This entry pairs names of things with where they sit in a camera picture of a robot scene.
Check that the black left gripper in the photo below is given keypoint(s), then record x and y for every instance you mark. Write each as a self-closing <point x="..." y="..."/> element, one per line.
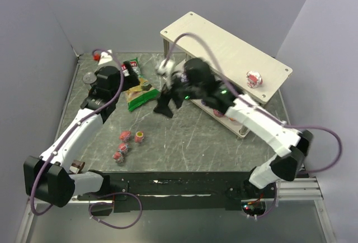
<point x="130" y="73"/>

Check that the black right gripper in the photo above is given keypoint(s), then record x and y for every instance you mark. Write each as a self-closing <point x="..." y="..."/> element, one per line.
<point x="173" y="91"/>

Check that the pink cup toy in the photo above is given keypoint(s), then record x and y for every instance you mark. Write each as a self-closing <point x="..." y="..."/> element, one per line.
<point x="139" y="137"/>

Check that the pink striped bunny toy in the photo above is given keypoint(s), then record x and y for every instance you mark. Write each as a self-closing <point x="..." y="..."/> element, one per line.
<point x="123" y="148"/>

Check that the pink white cupcake toy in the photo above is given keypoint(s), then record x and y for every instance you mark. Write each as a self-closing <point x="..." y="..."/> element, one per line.
<point x="254" y="79"/>

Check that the purple bunny pink base toy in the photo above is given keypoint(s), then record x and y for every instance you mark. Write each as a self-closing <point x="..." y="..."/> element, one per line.
<point x="184" y="78"/>

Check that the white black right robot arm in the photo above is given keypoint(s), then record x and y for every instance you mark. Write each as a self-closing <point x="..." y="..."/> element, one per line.
<point x="289" y="145"/>

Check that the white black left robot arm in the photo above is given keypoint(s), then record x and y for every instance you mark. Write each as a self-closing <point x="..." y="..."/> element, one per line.
<point x="47" y="177"/>

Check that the white wooden two-tier shelf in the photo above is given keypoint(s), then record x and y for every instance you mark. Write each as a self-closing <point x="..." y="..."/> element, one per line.
<point x="236" y="58"/>

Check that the green Chuba chips bag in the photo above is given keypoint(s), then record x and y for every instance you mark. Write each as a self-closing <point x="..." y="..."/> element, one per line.
<point x="143" y="92"/>

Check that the dark soda can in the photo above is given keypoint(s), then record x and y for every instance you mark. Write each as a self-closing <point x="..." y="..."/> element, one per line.
<point x="89" y="80"/>

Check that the pink bunny red bow toy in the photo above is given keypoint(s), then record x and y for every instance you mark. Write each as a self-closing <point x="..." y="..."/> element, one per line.
<point x="118" y="157"/>

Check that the brown snack bar wrapper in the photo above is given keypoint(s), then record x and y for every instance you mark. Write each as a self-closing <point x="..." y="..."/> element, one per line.
<point x="76" y="167"/>

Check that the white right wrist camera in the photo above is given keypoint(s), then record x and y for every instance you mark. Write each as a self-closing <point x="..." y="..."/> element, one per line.
<point x="165" y="69"/>

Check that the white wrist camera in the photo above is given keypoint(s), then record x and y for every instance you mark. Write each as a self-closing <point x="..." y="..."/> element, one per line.
<point x="103" y="58"/>
<point x="165" y="69"/>

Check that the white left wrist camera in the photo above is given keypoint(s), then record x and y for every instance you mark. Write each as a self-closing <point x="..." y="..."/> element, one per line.
<point x="103" y="58"/>

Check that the pink bunny flower ring toy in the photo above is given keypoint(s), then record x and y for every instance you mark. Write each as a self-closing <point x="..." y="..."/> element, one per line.
<point x="125" y="136"/>

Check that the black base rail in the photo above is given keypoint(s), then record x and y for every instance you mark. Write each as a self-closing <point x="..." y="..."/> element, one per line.
<point x="179" y="190"/>

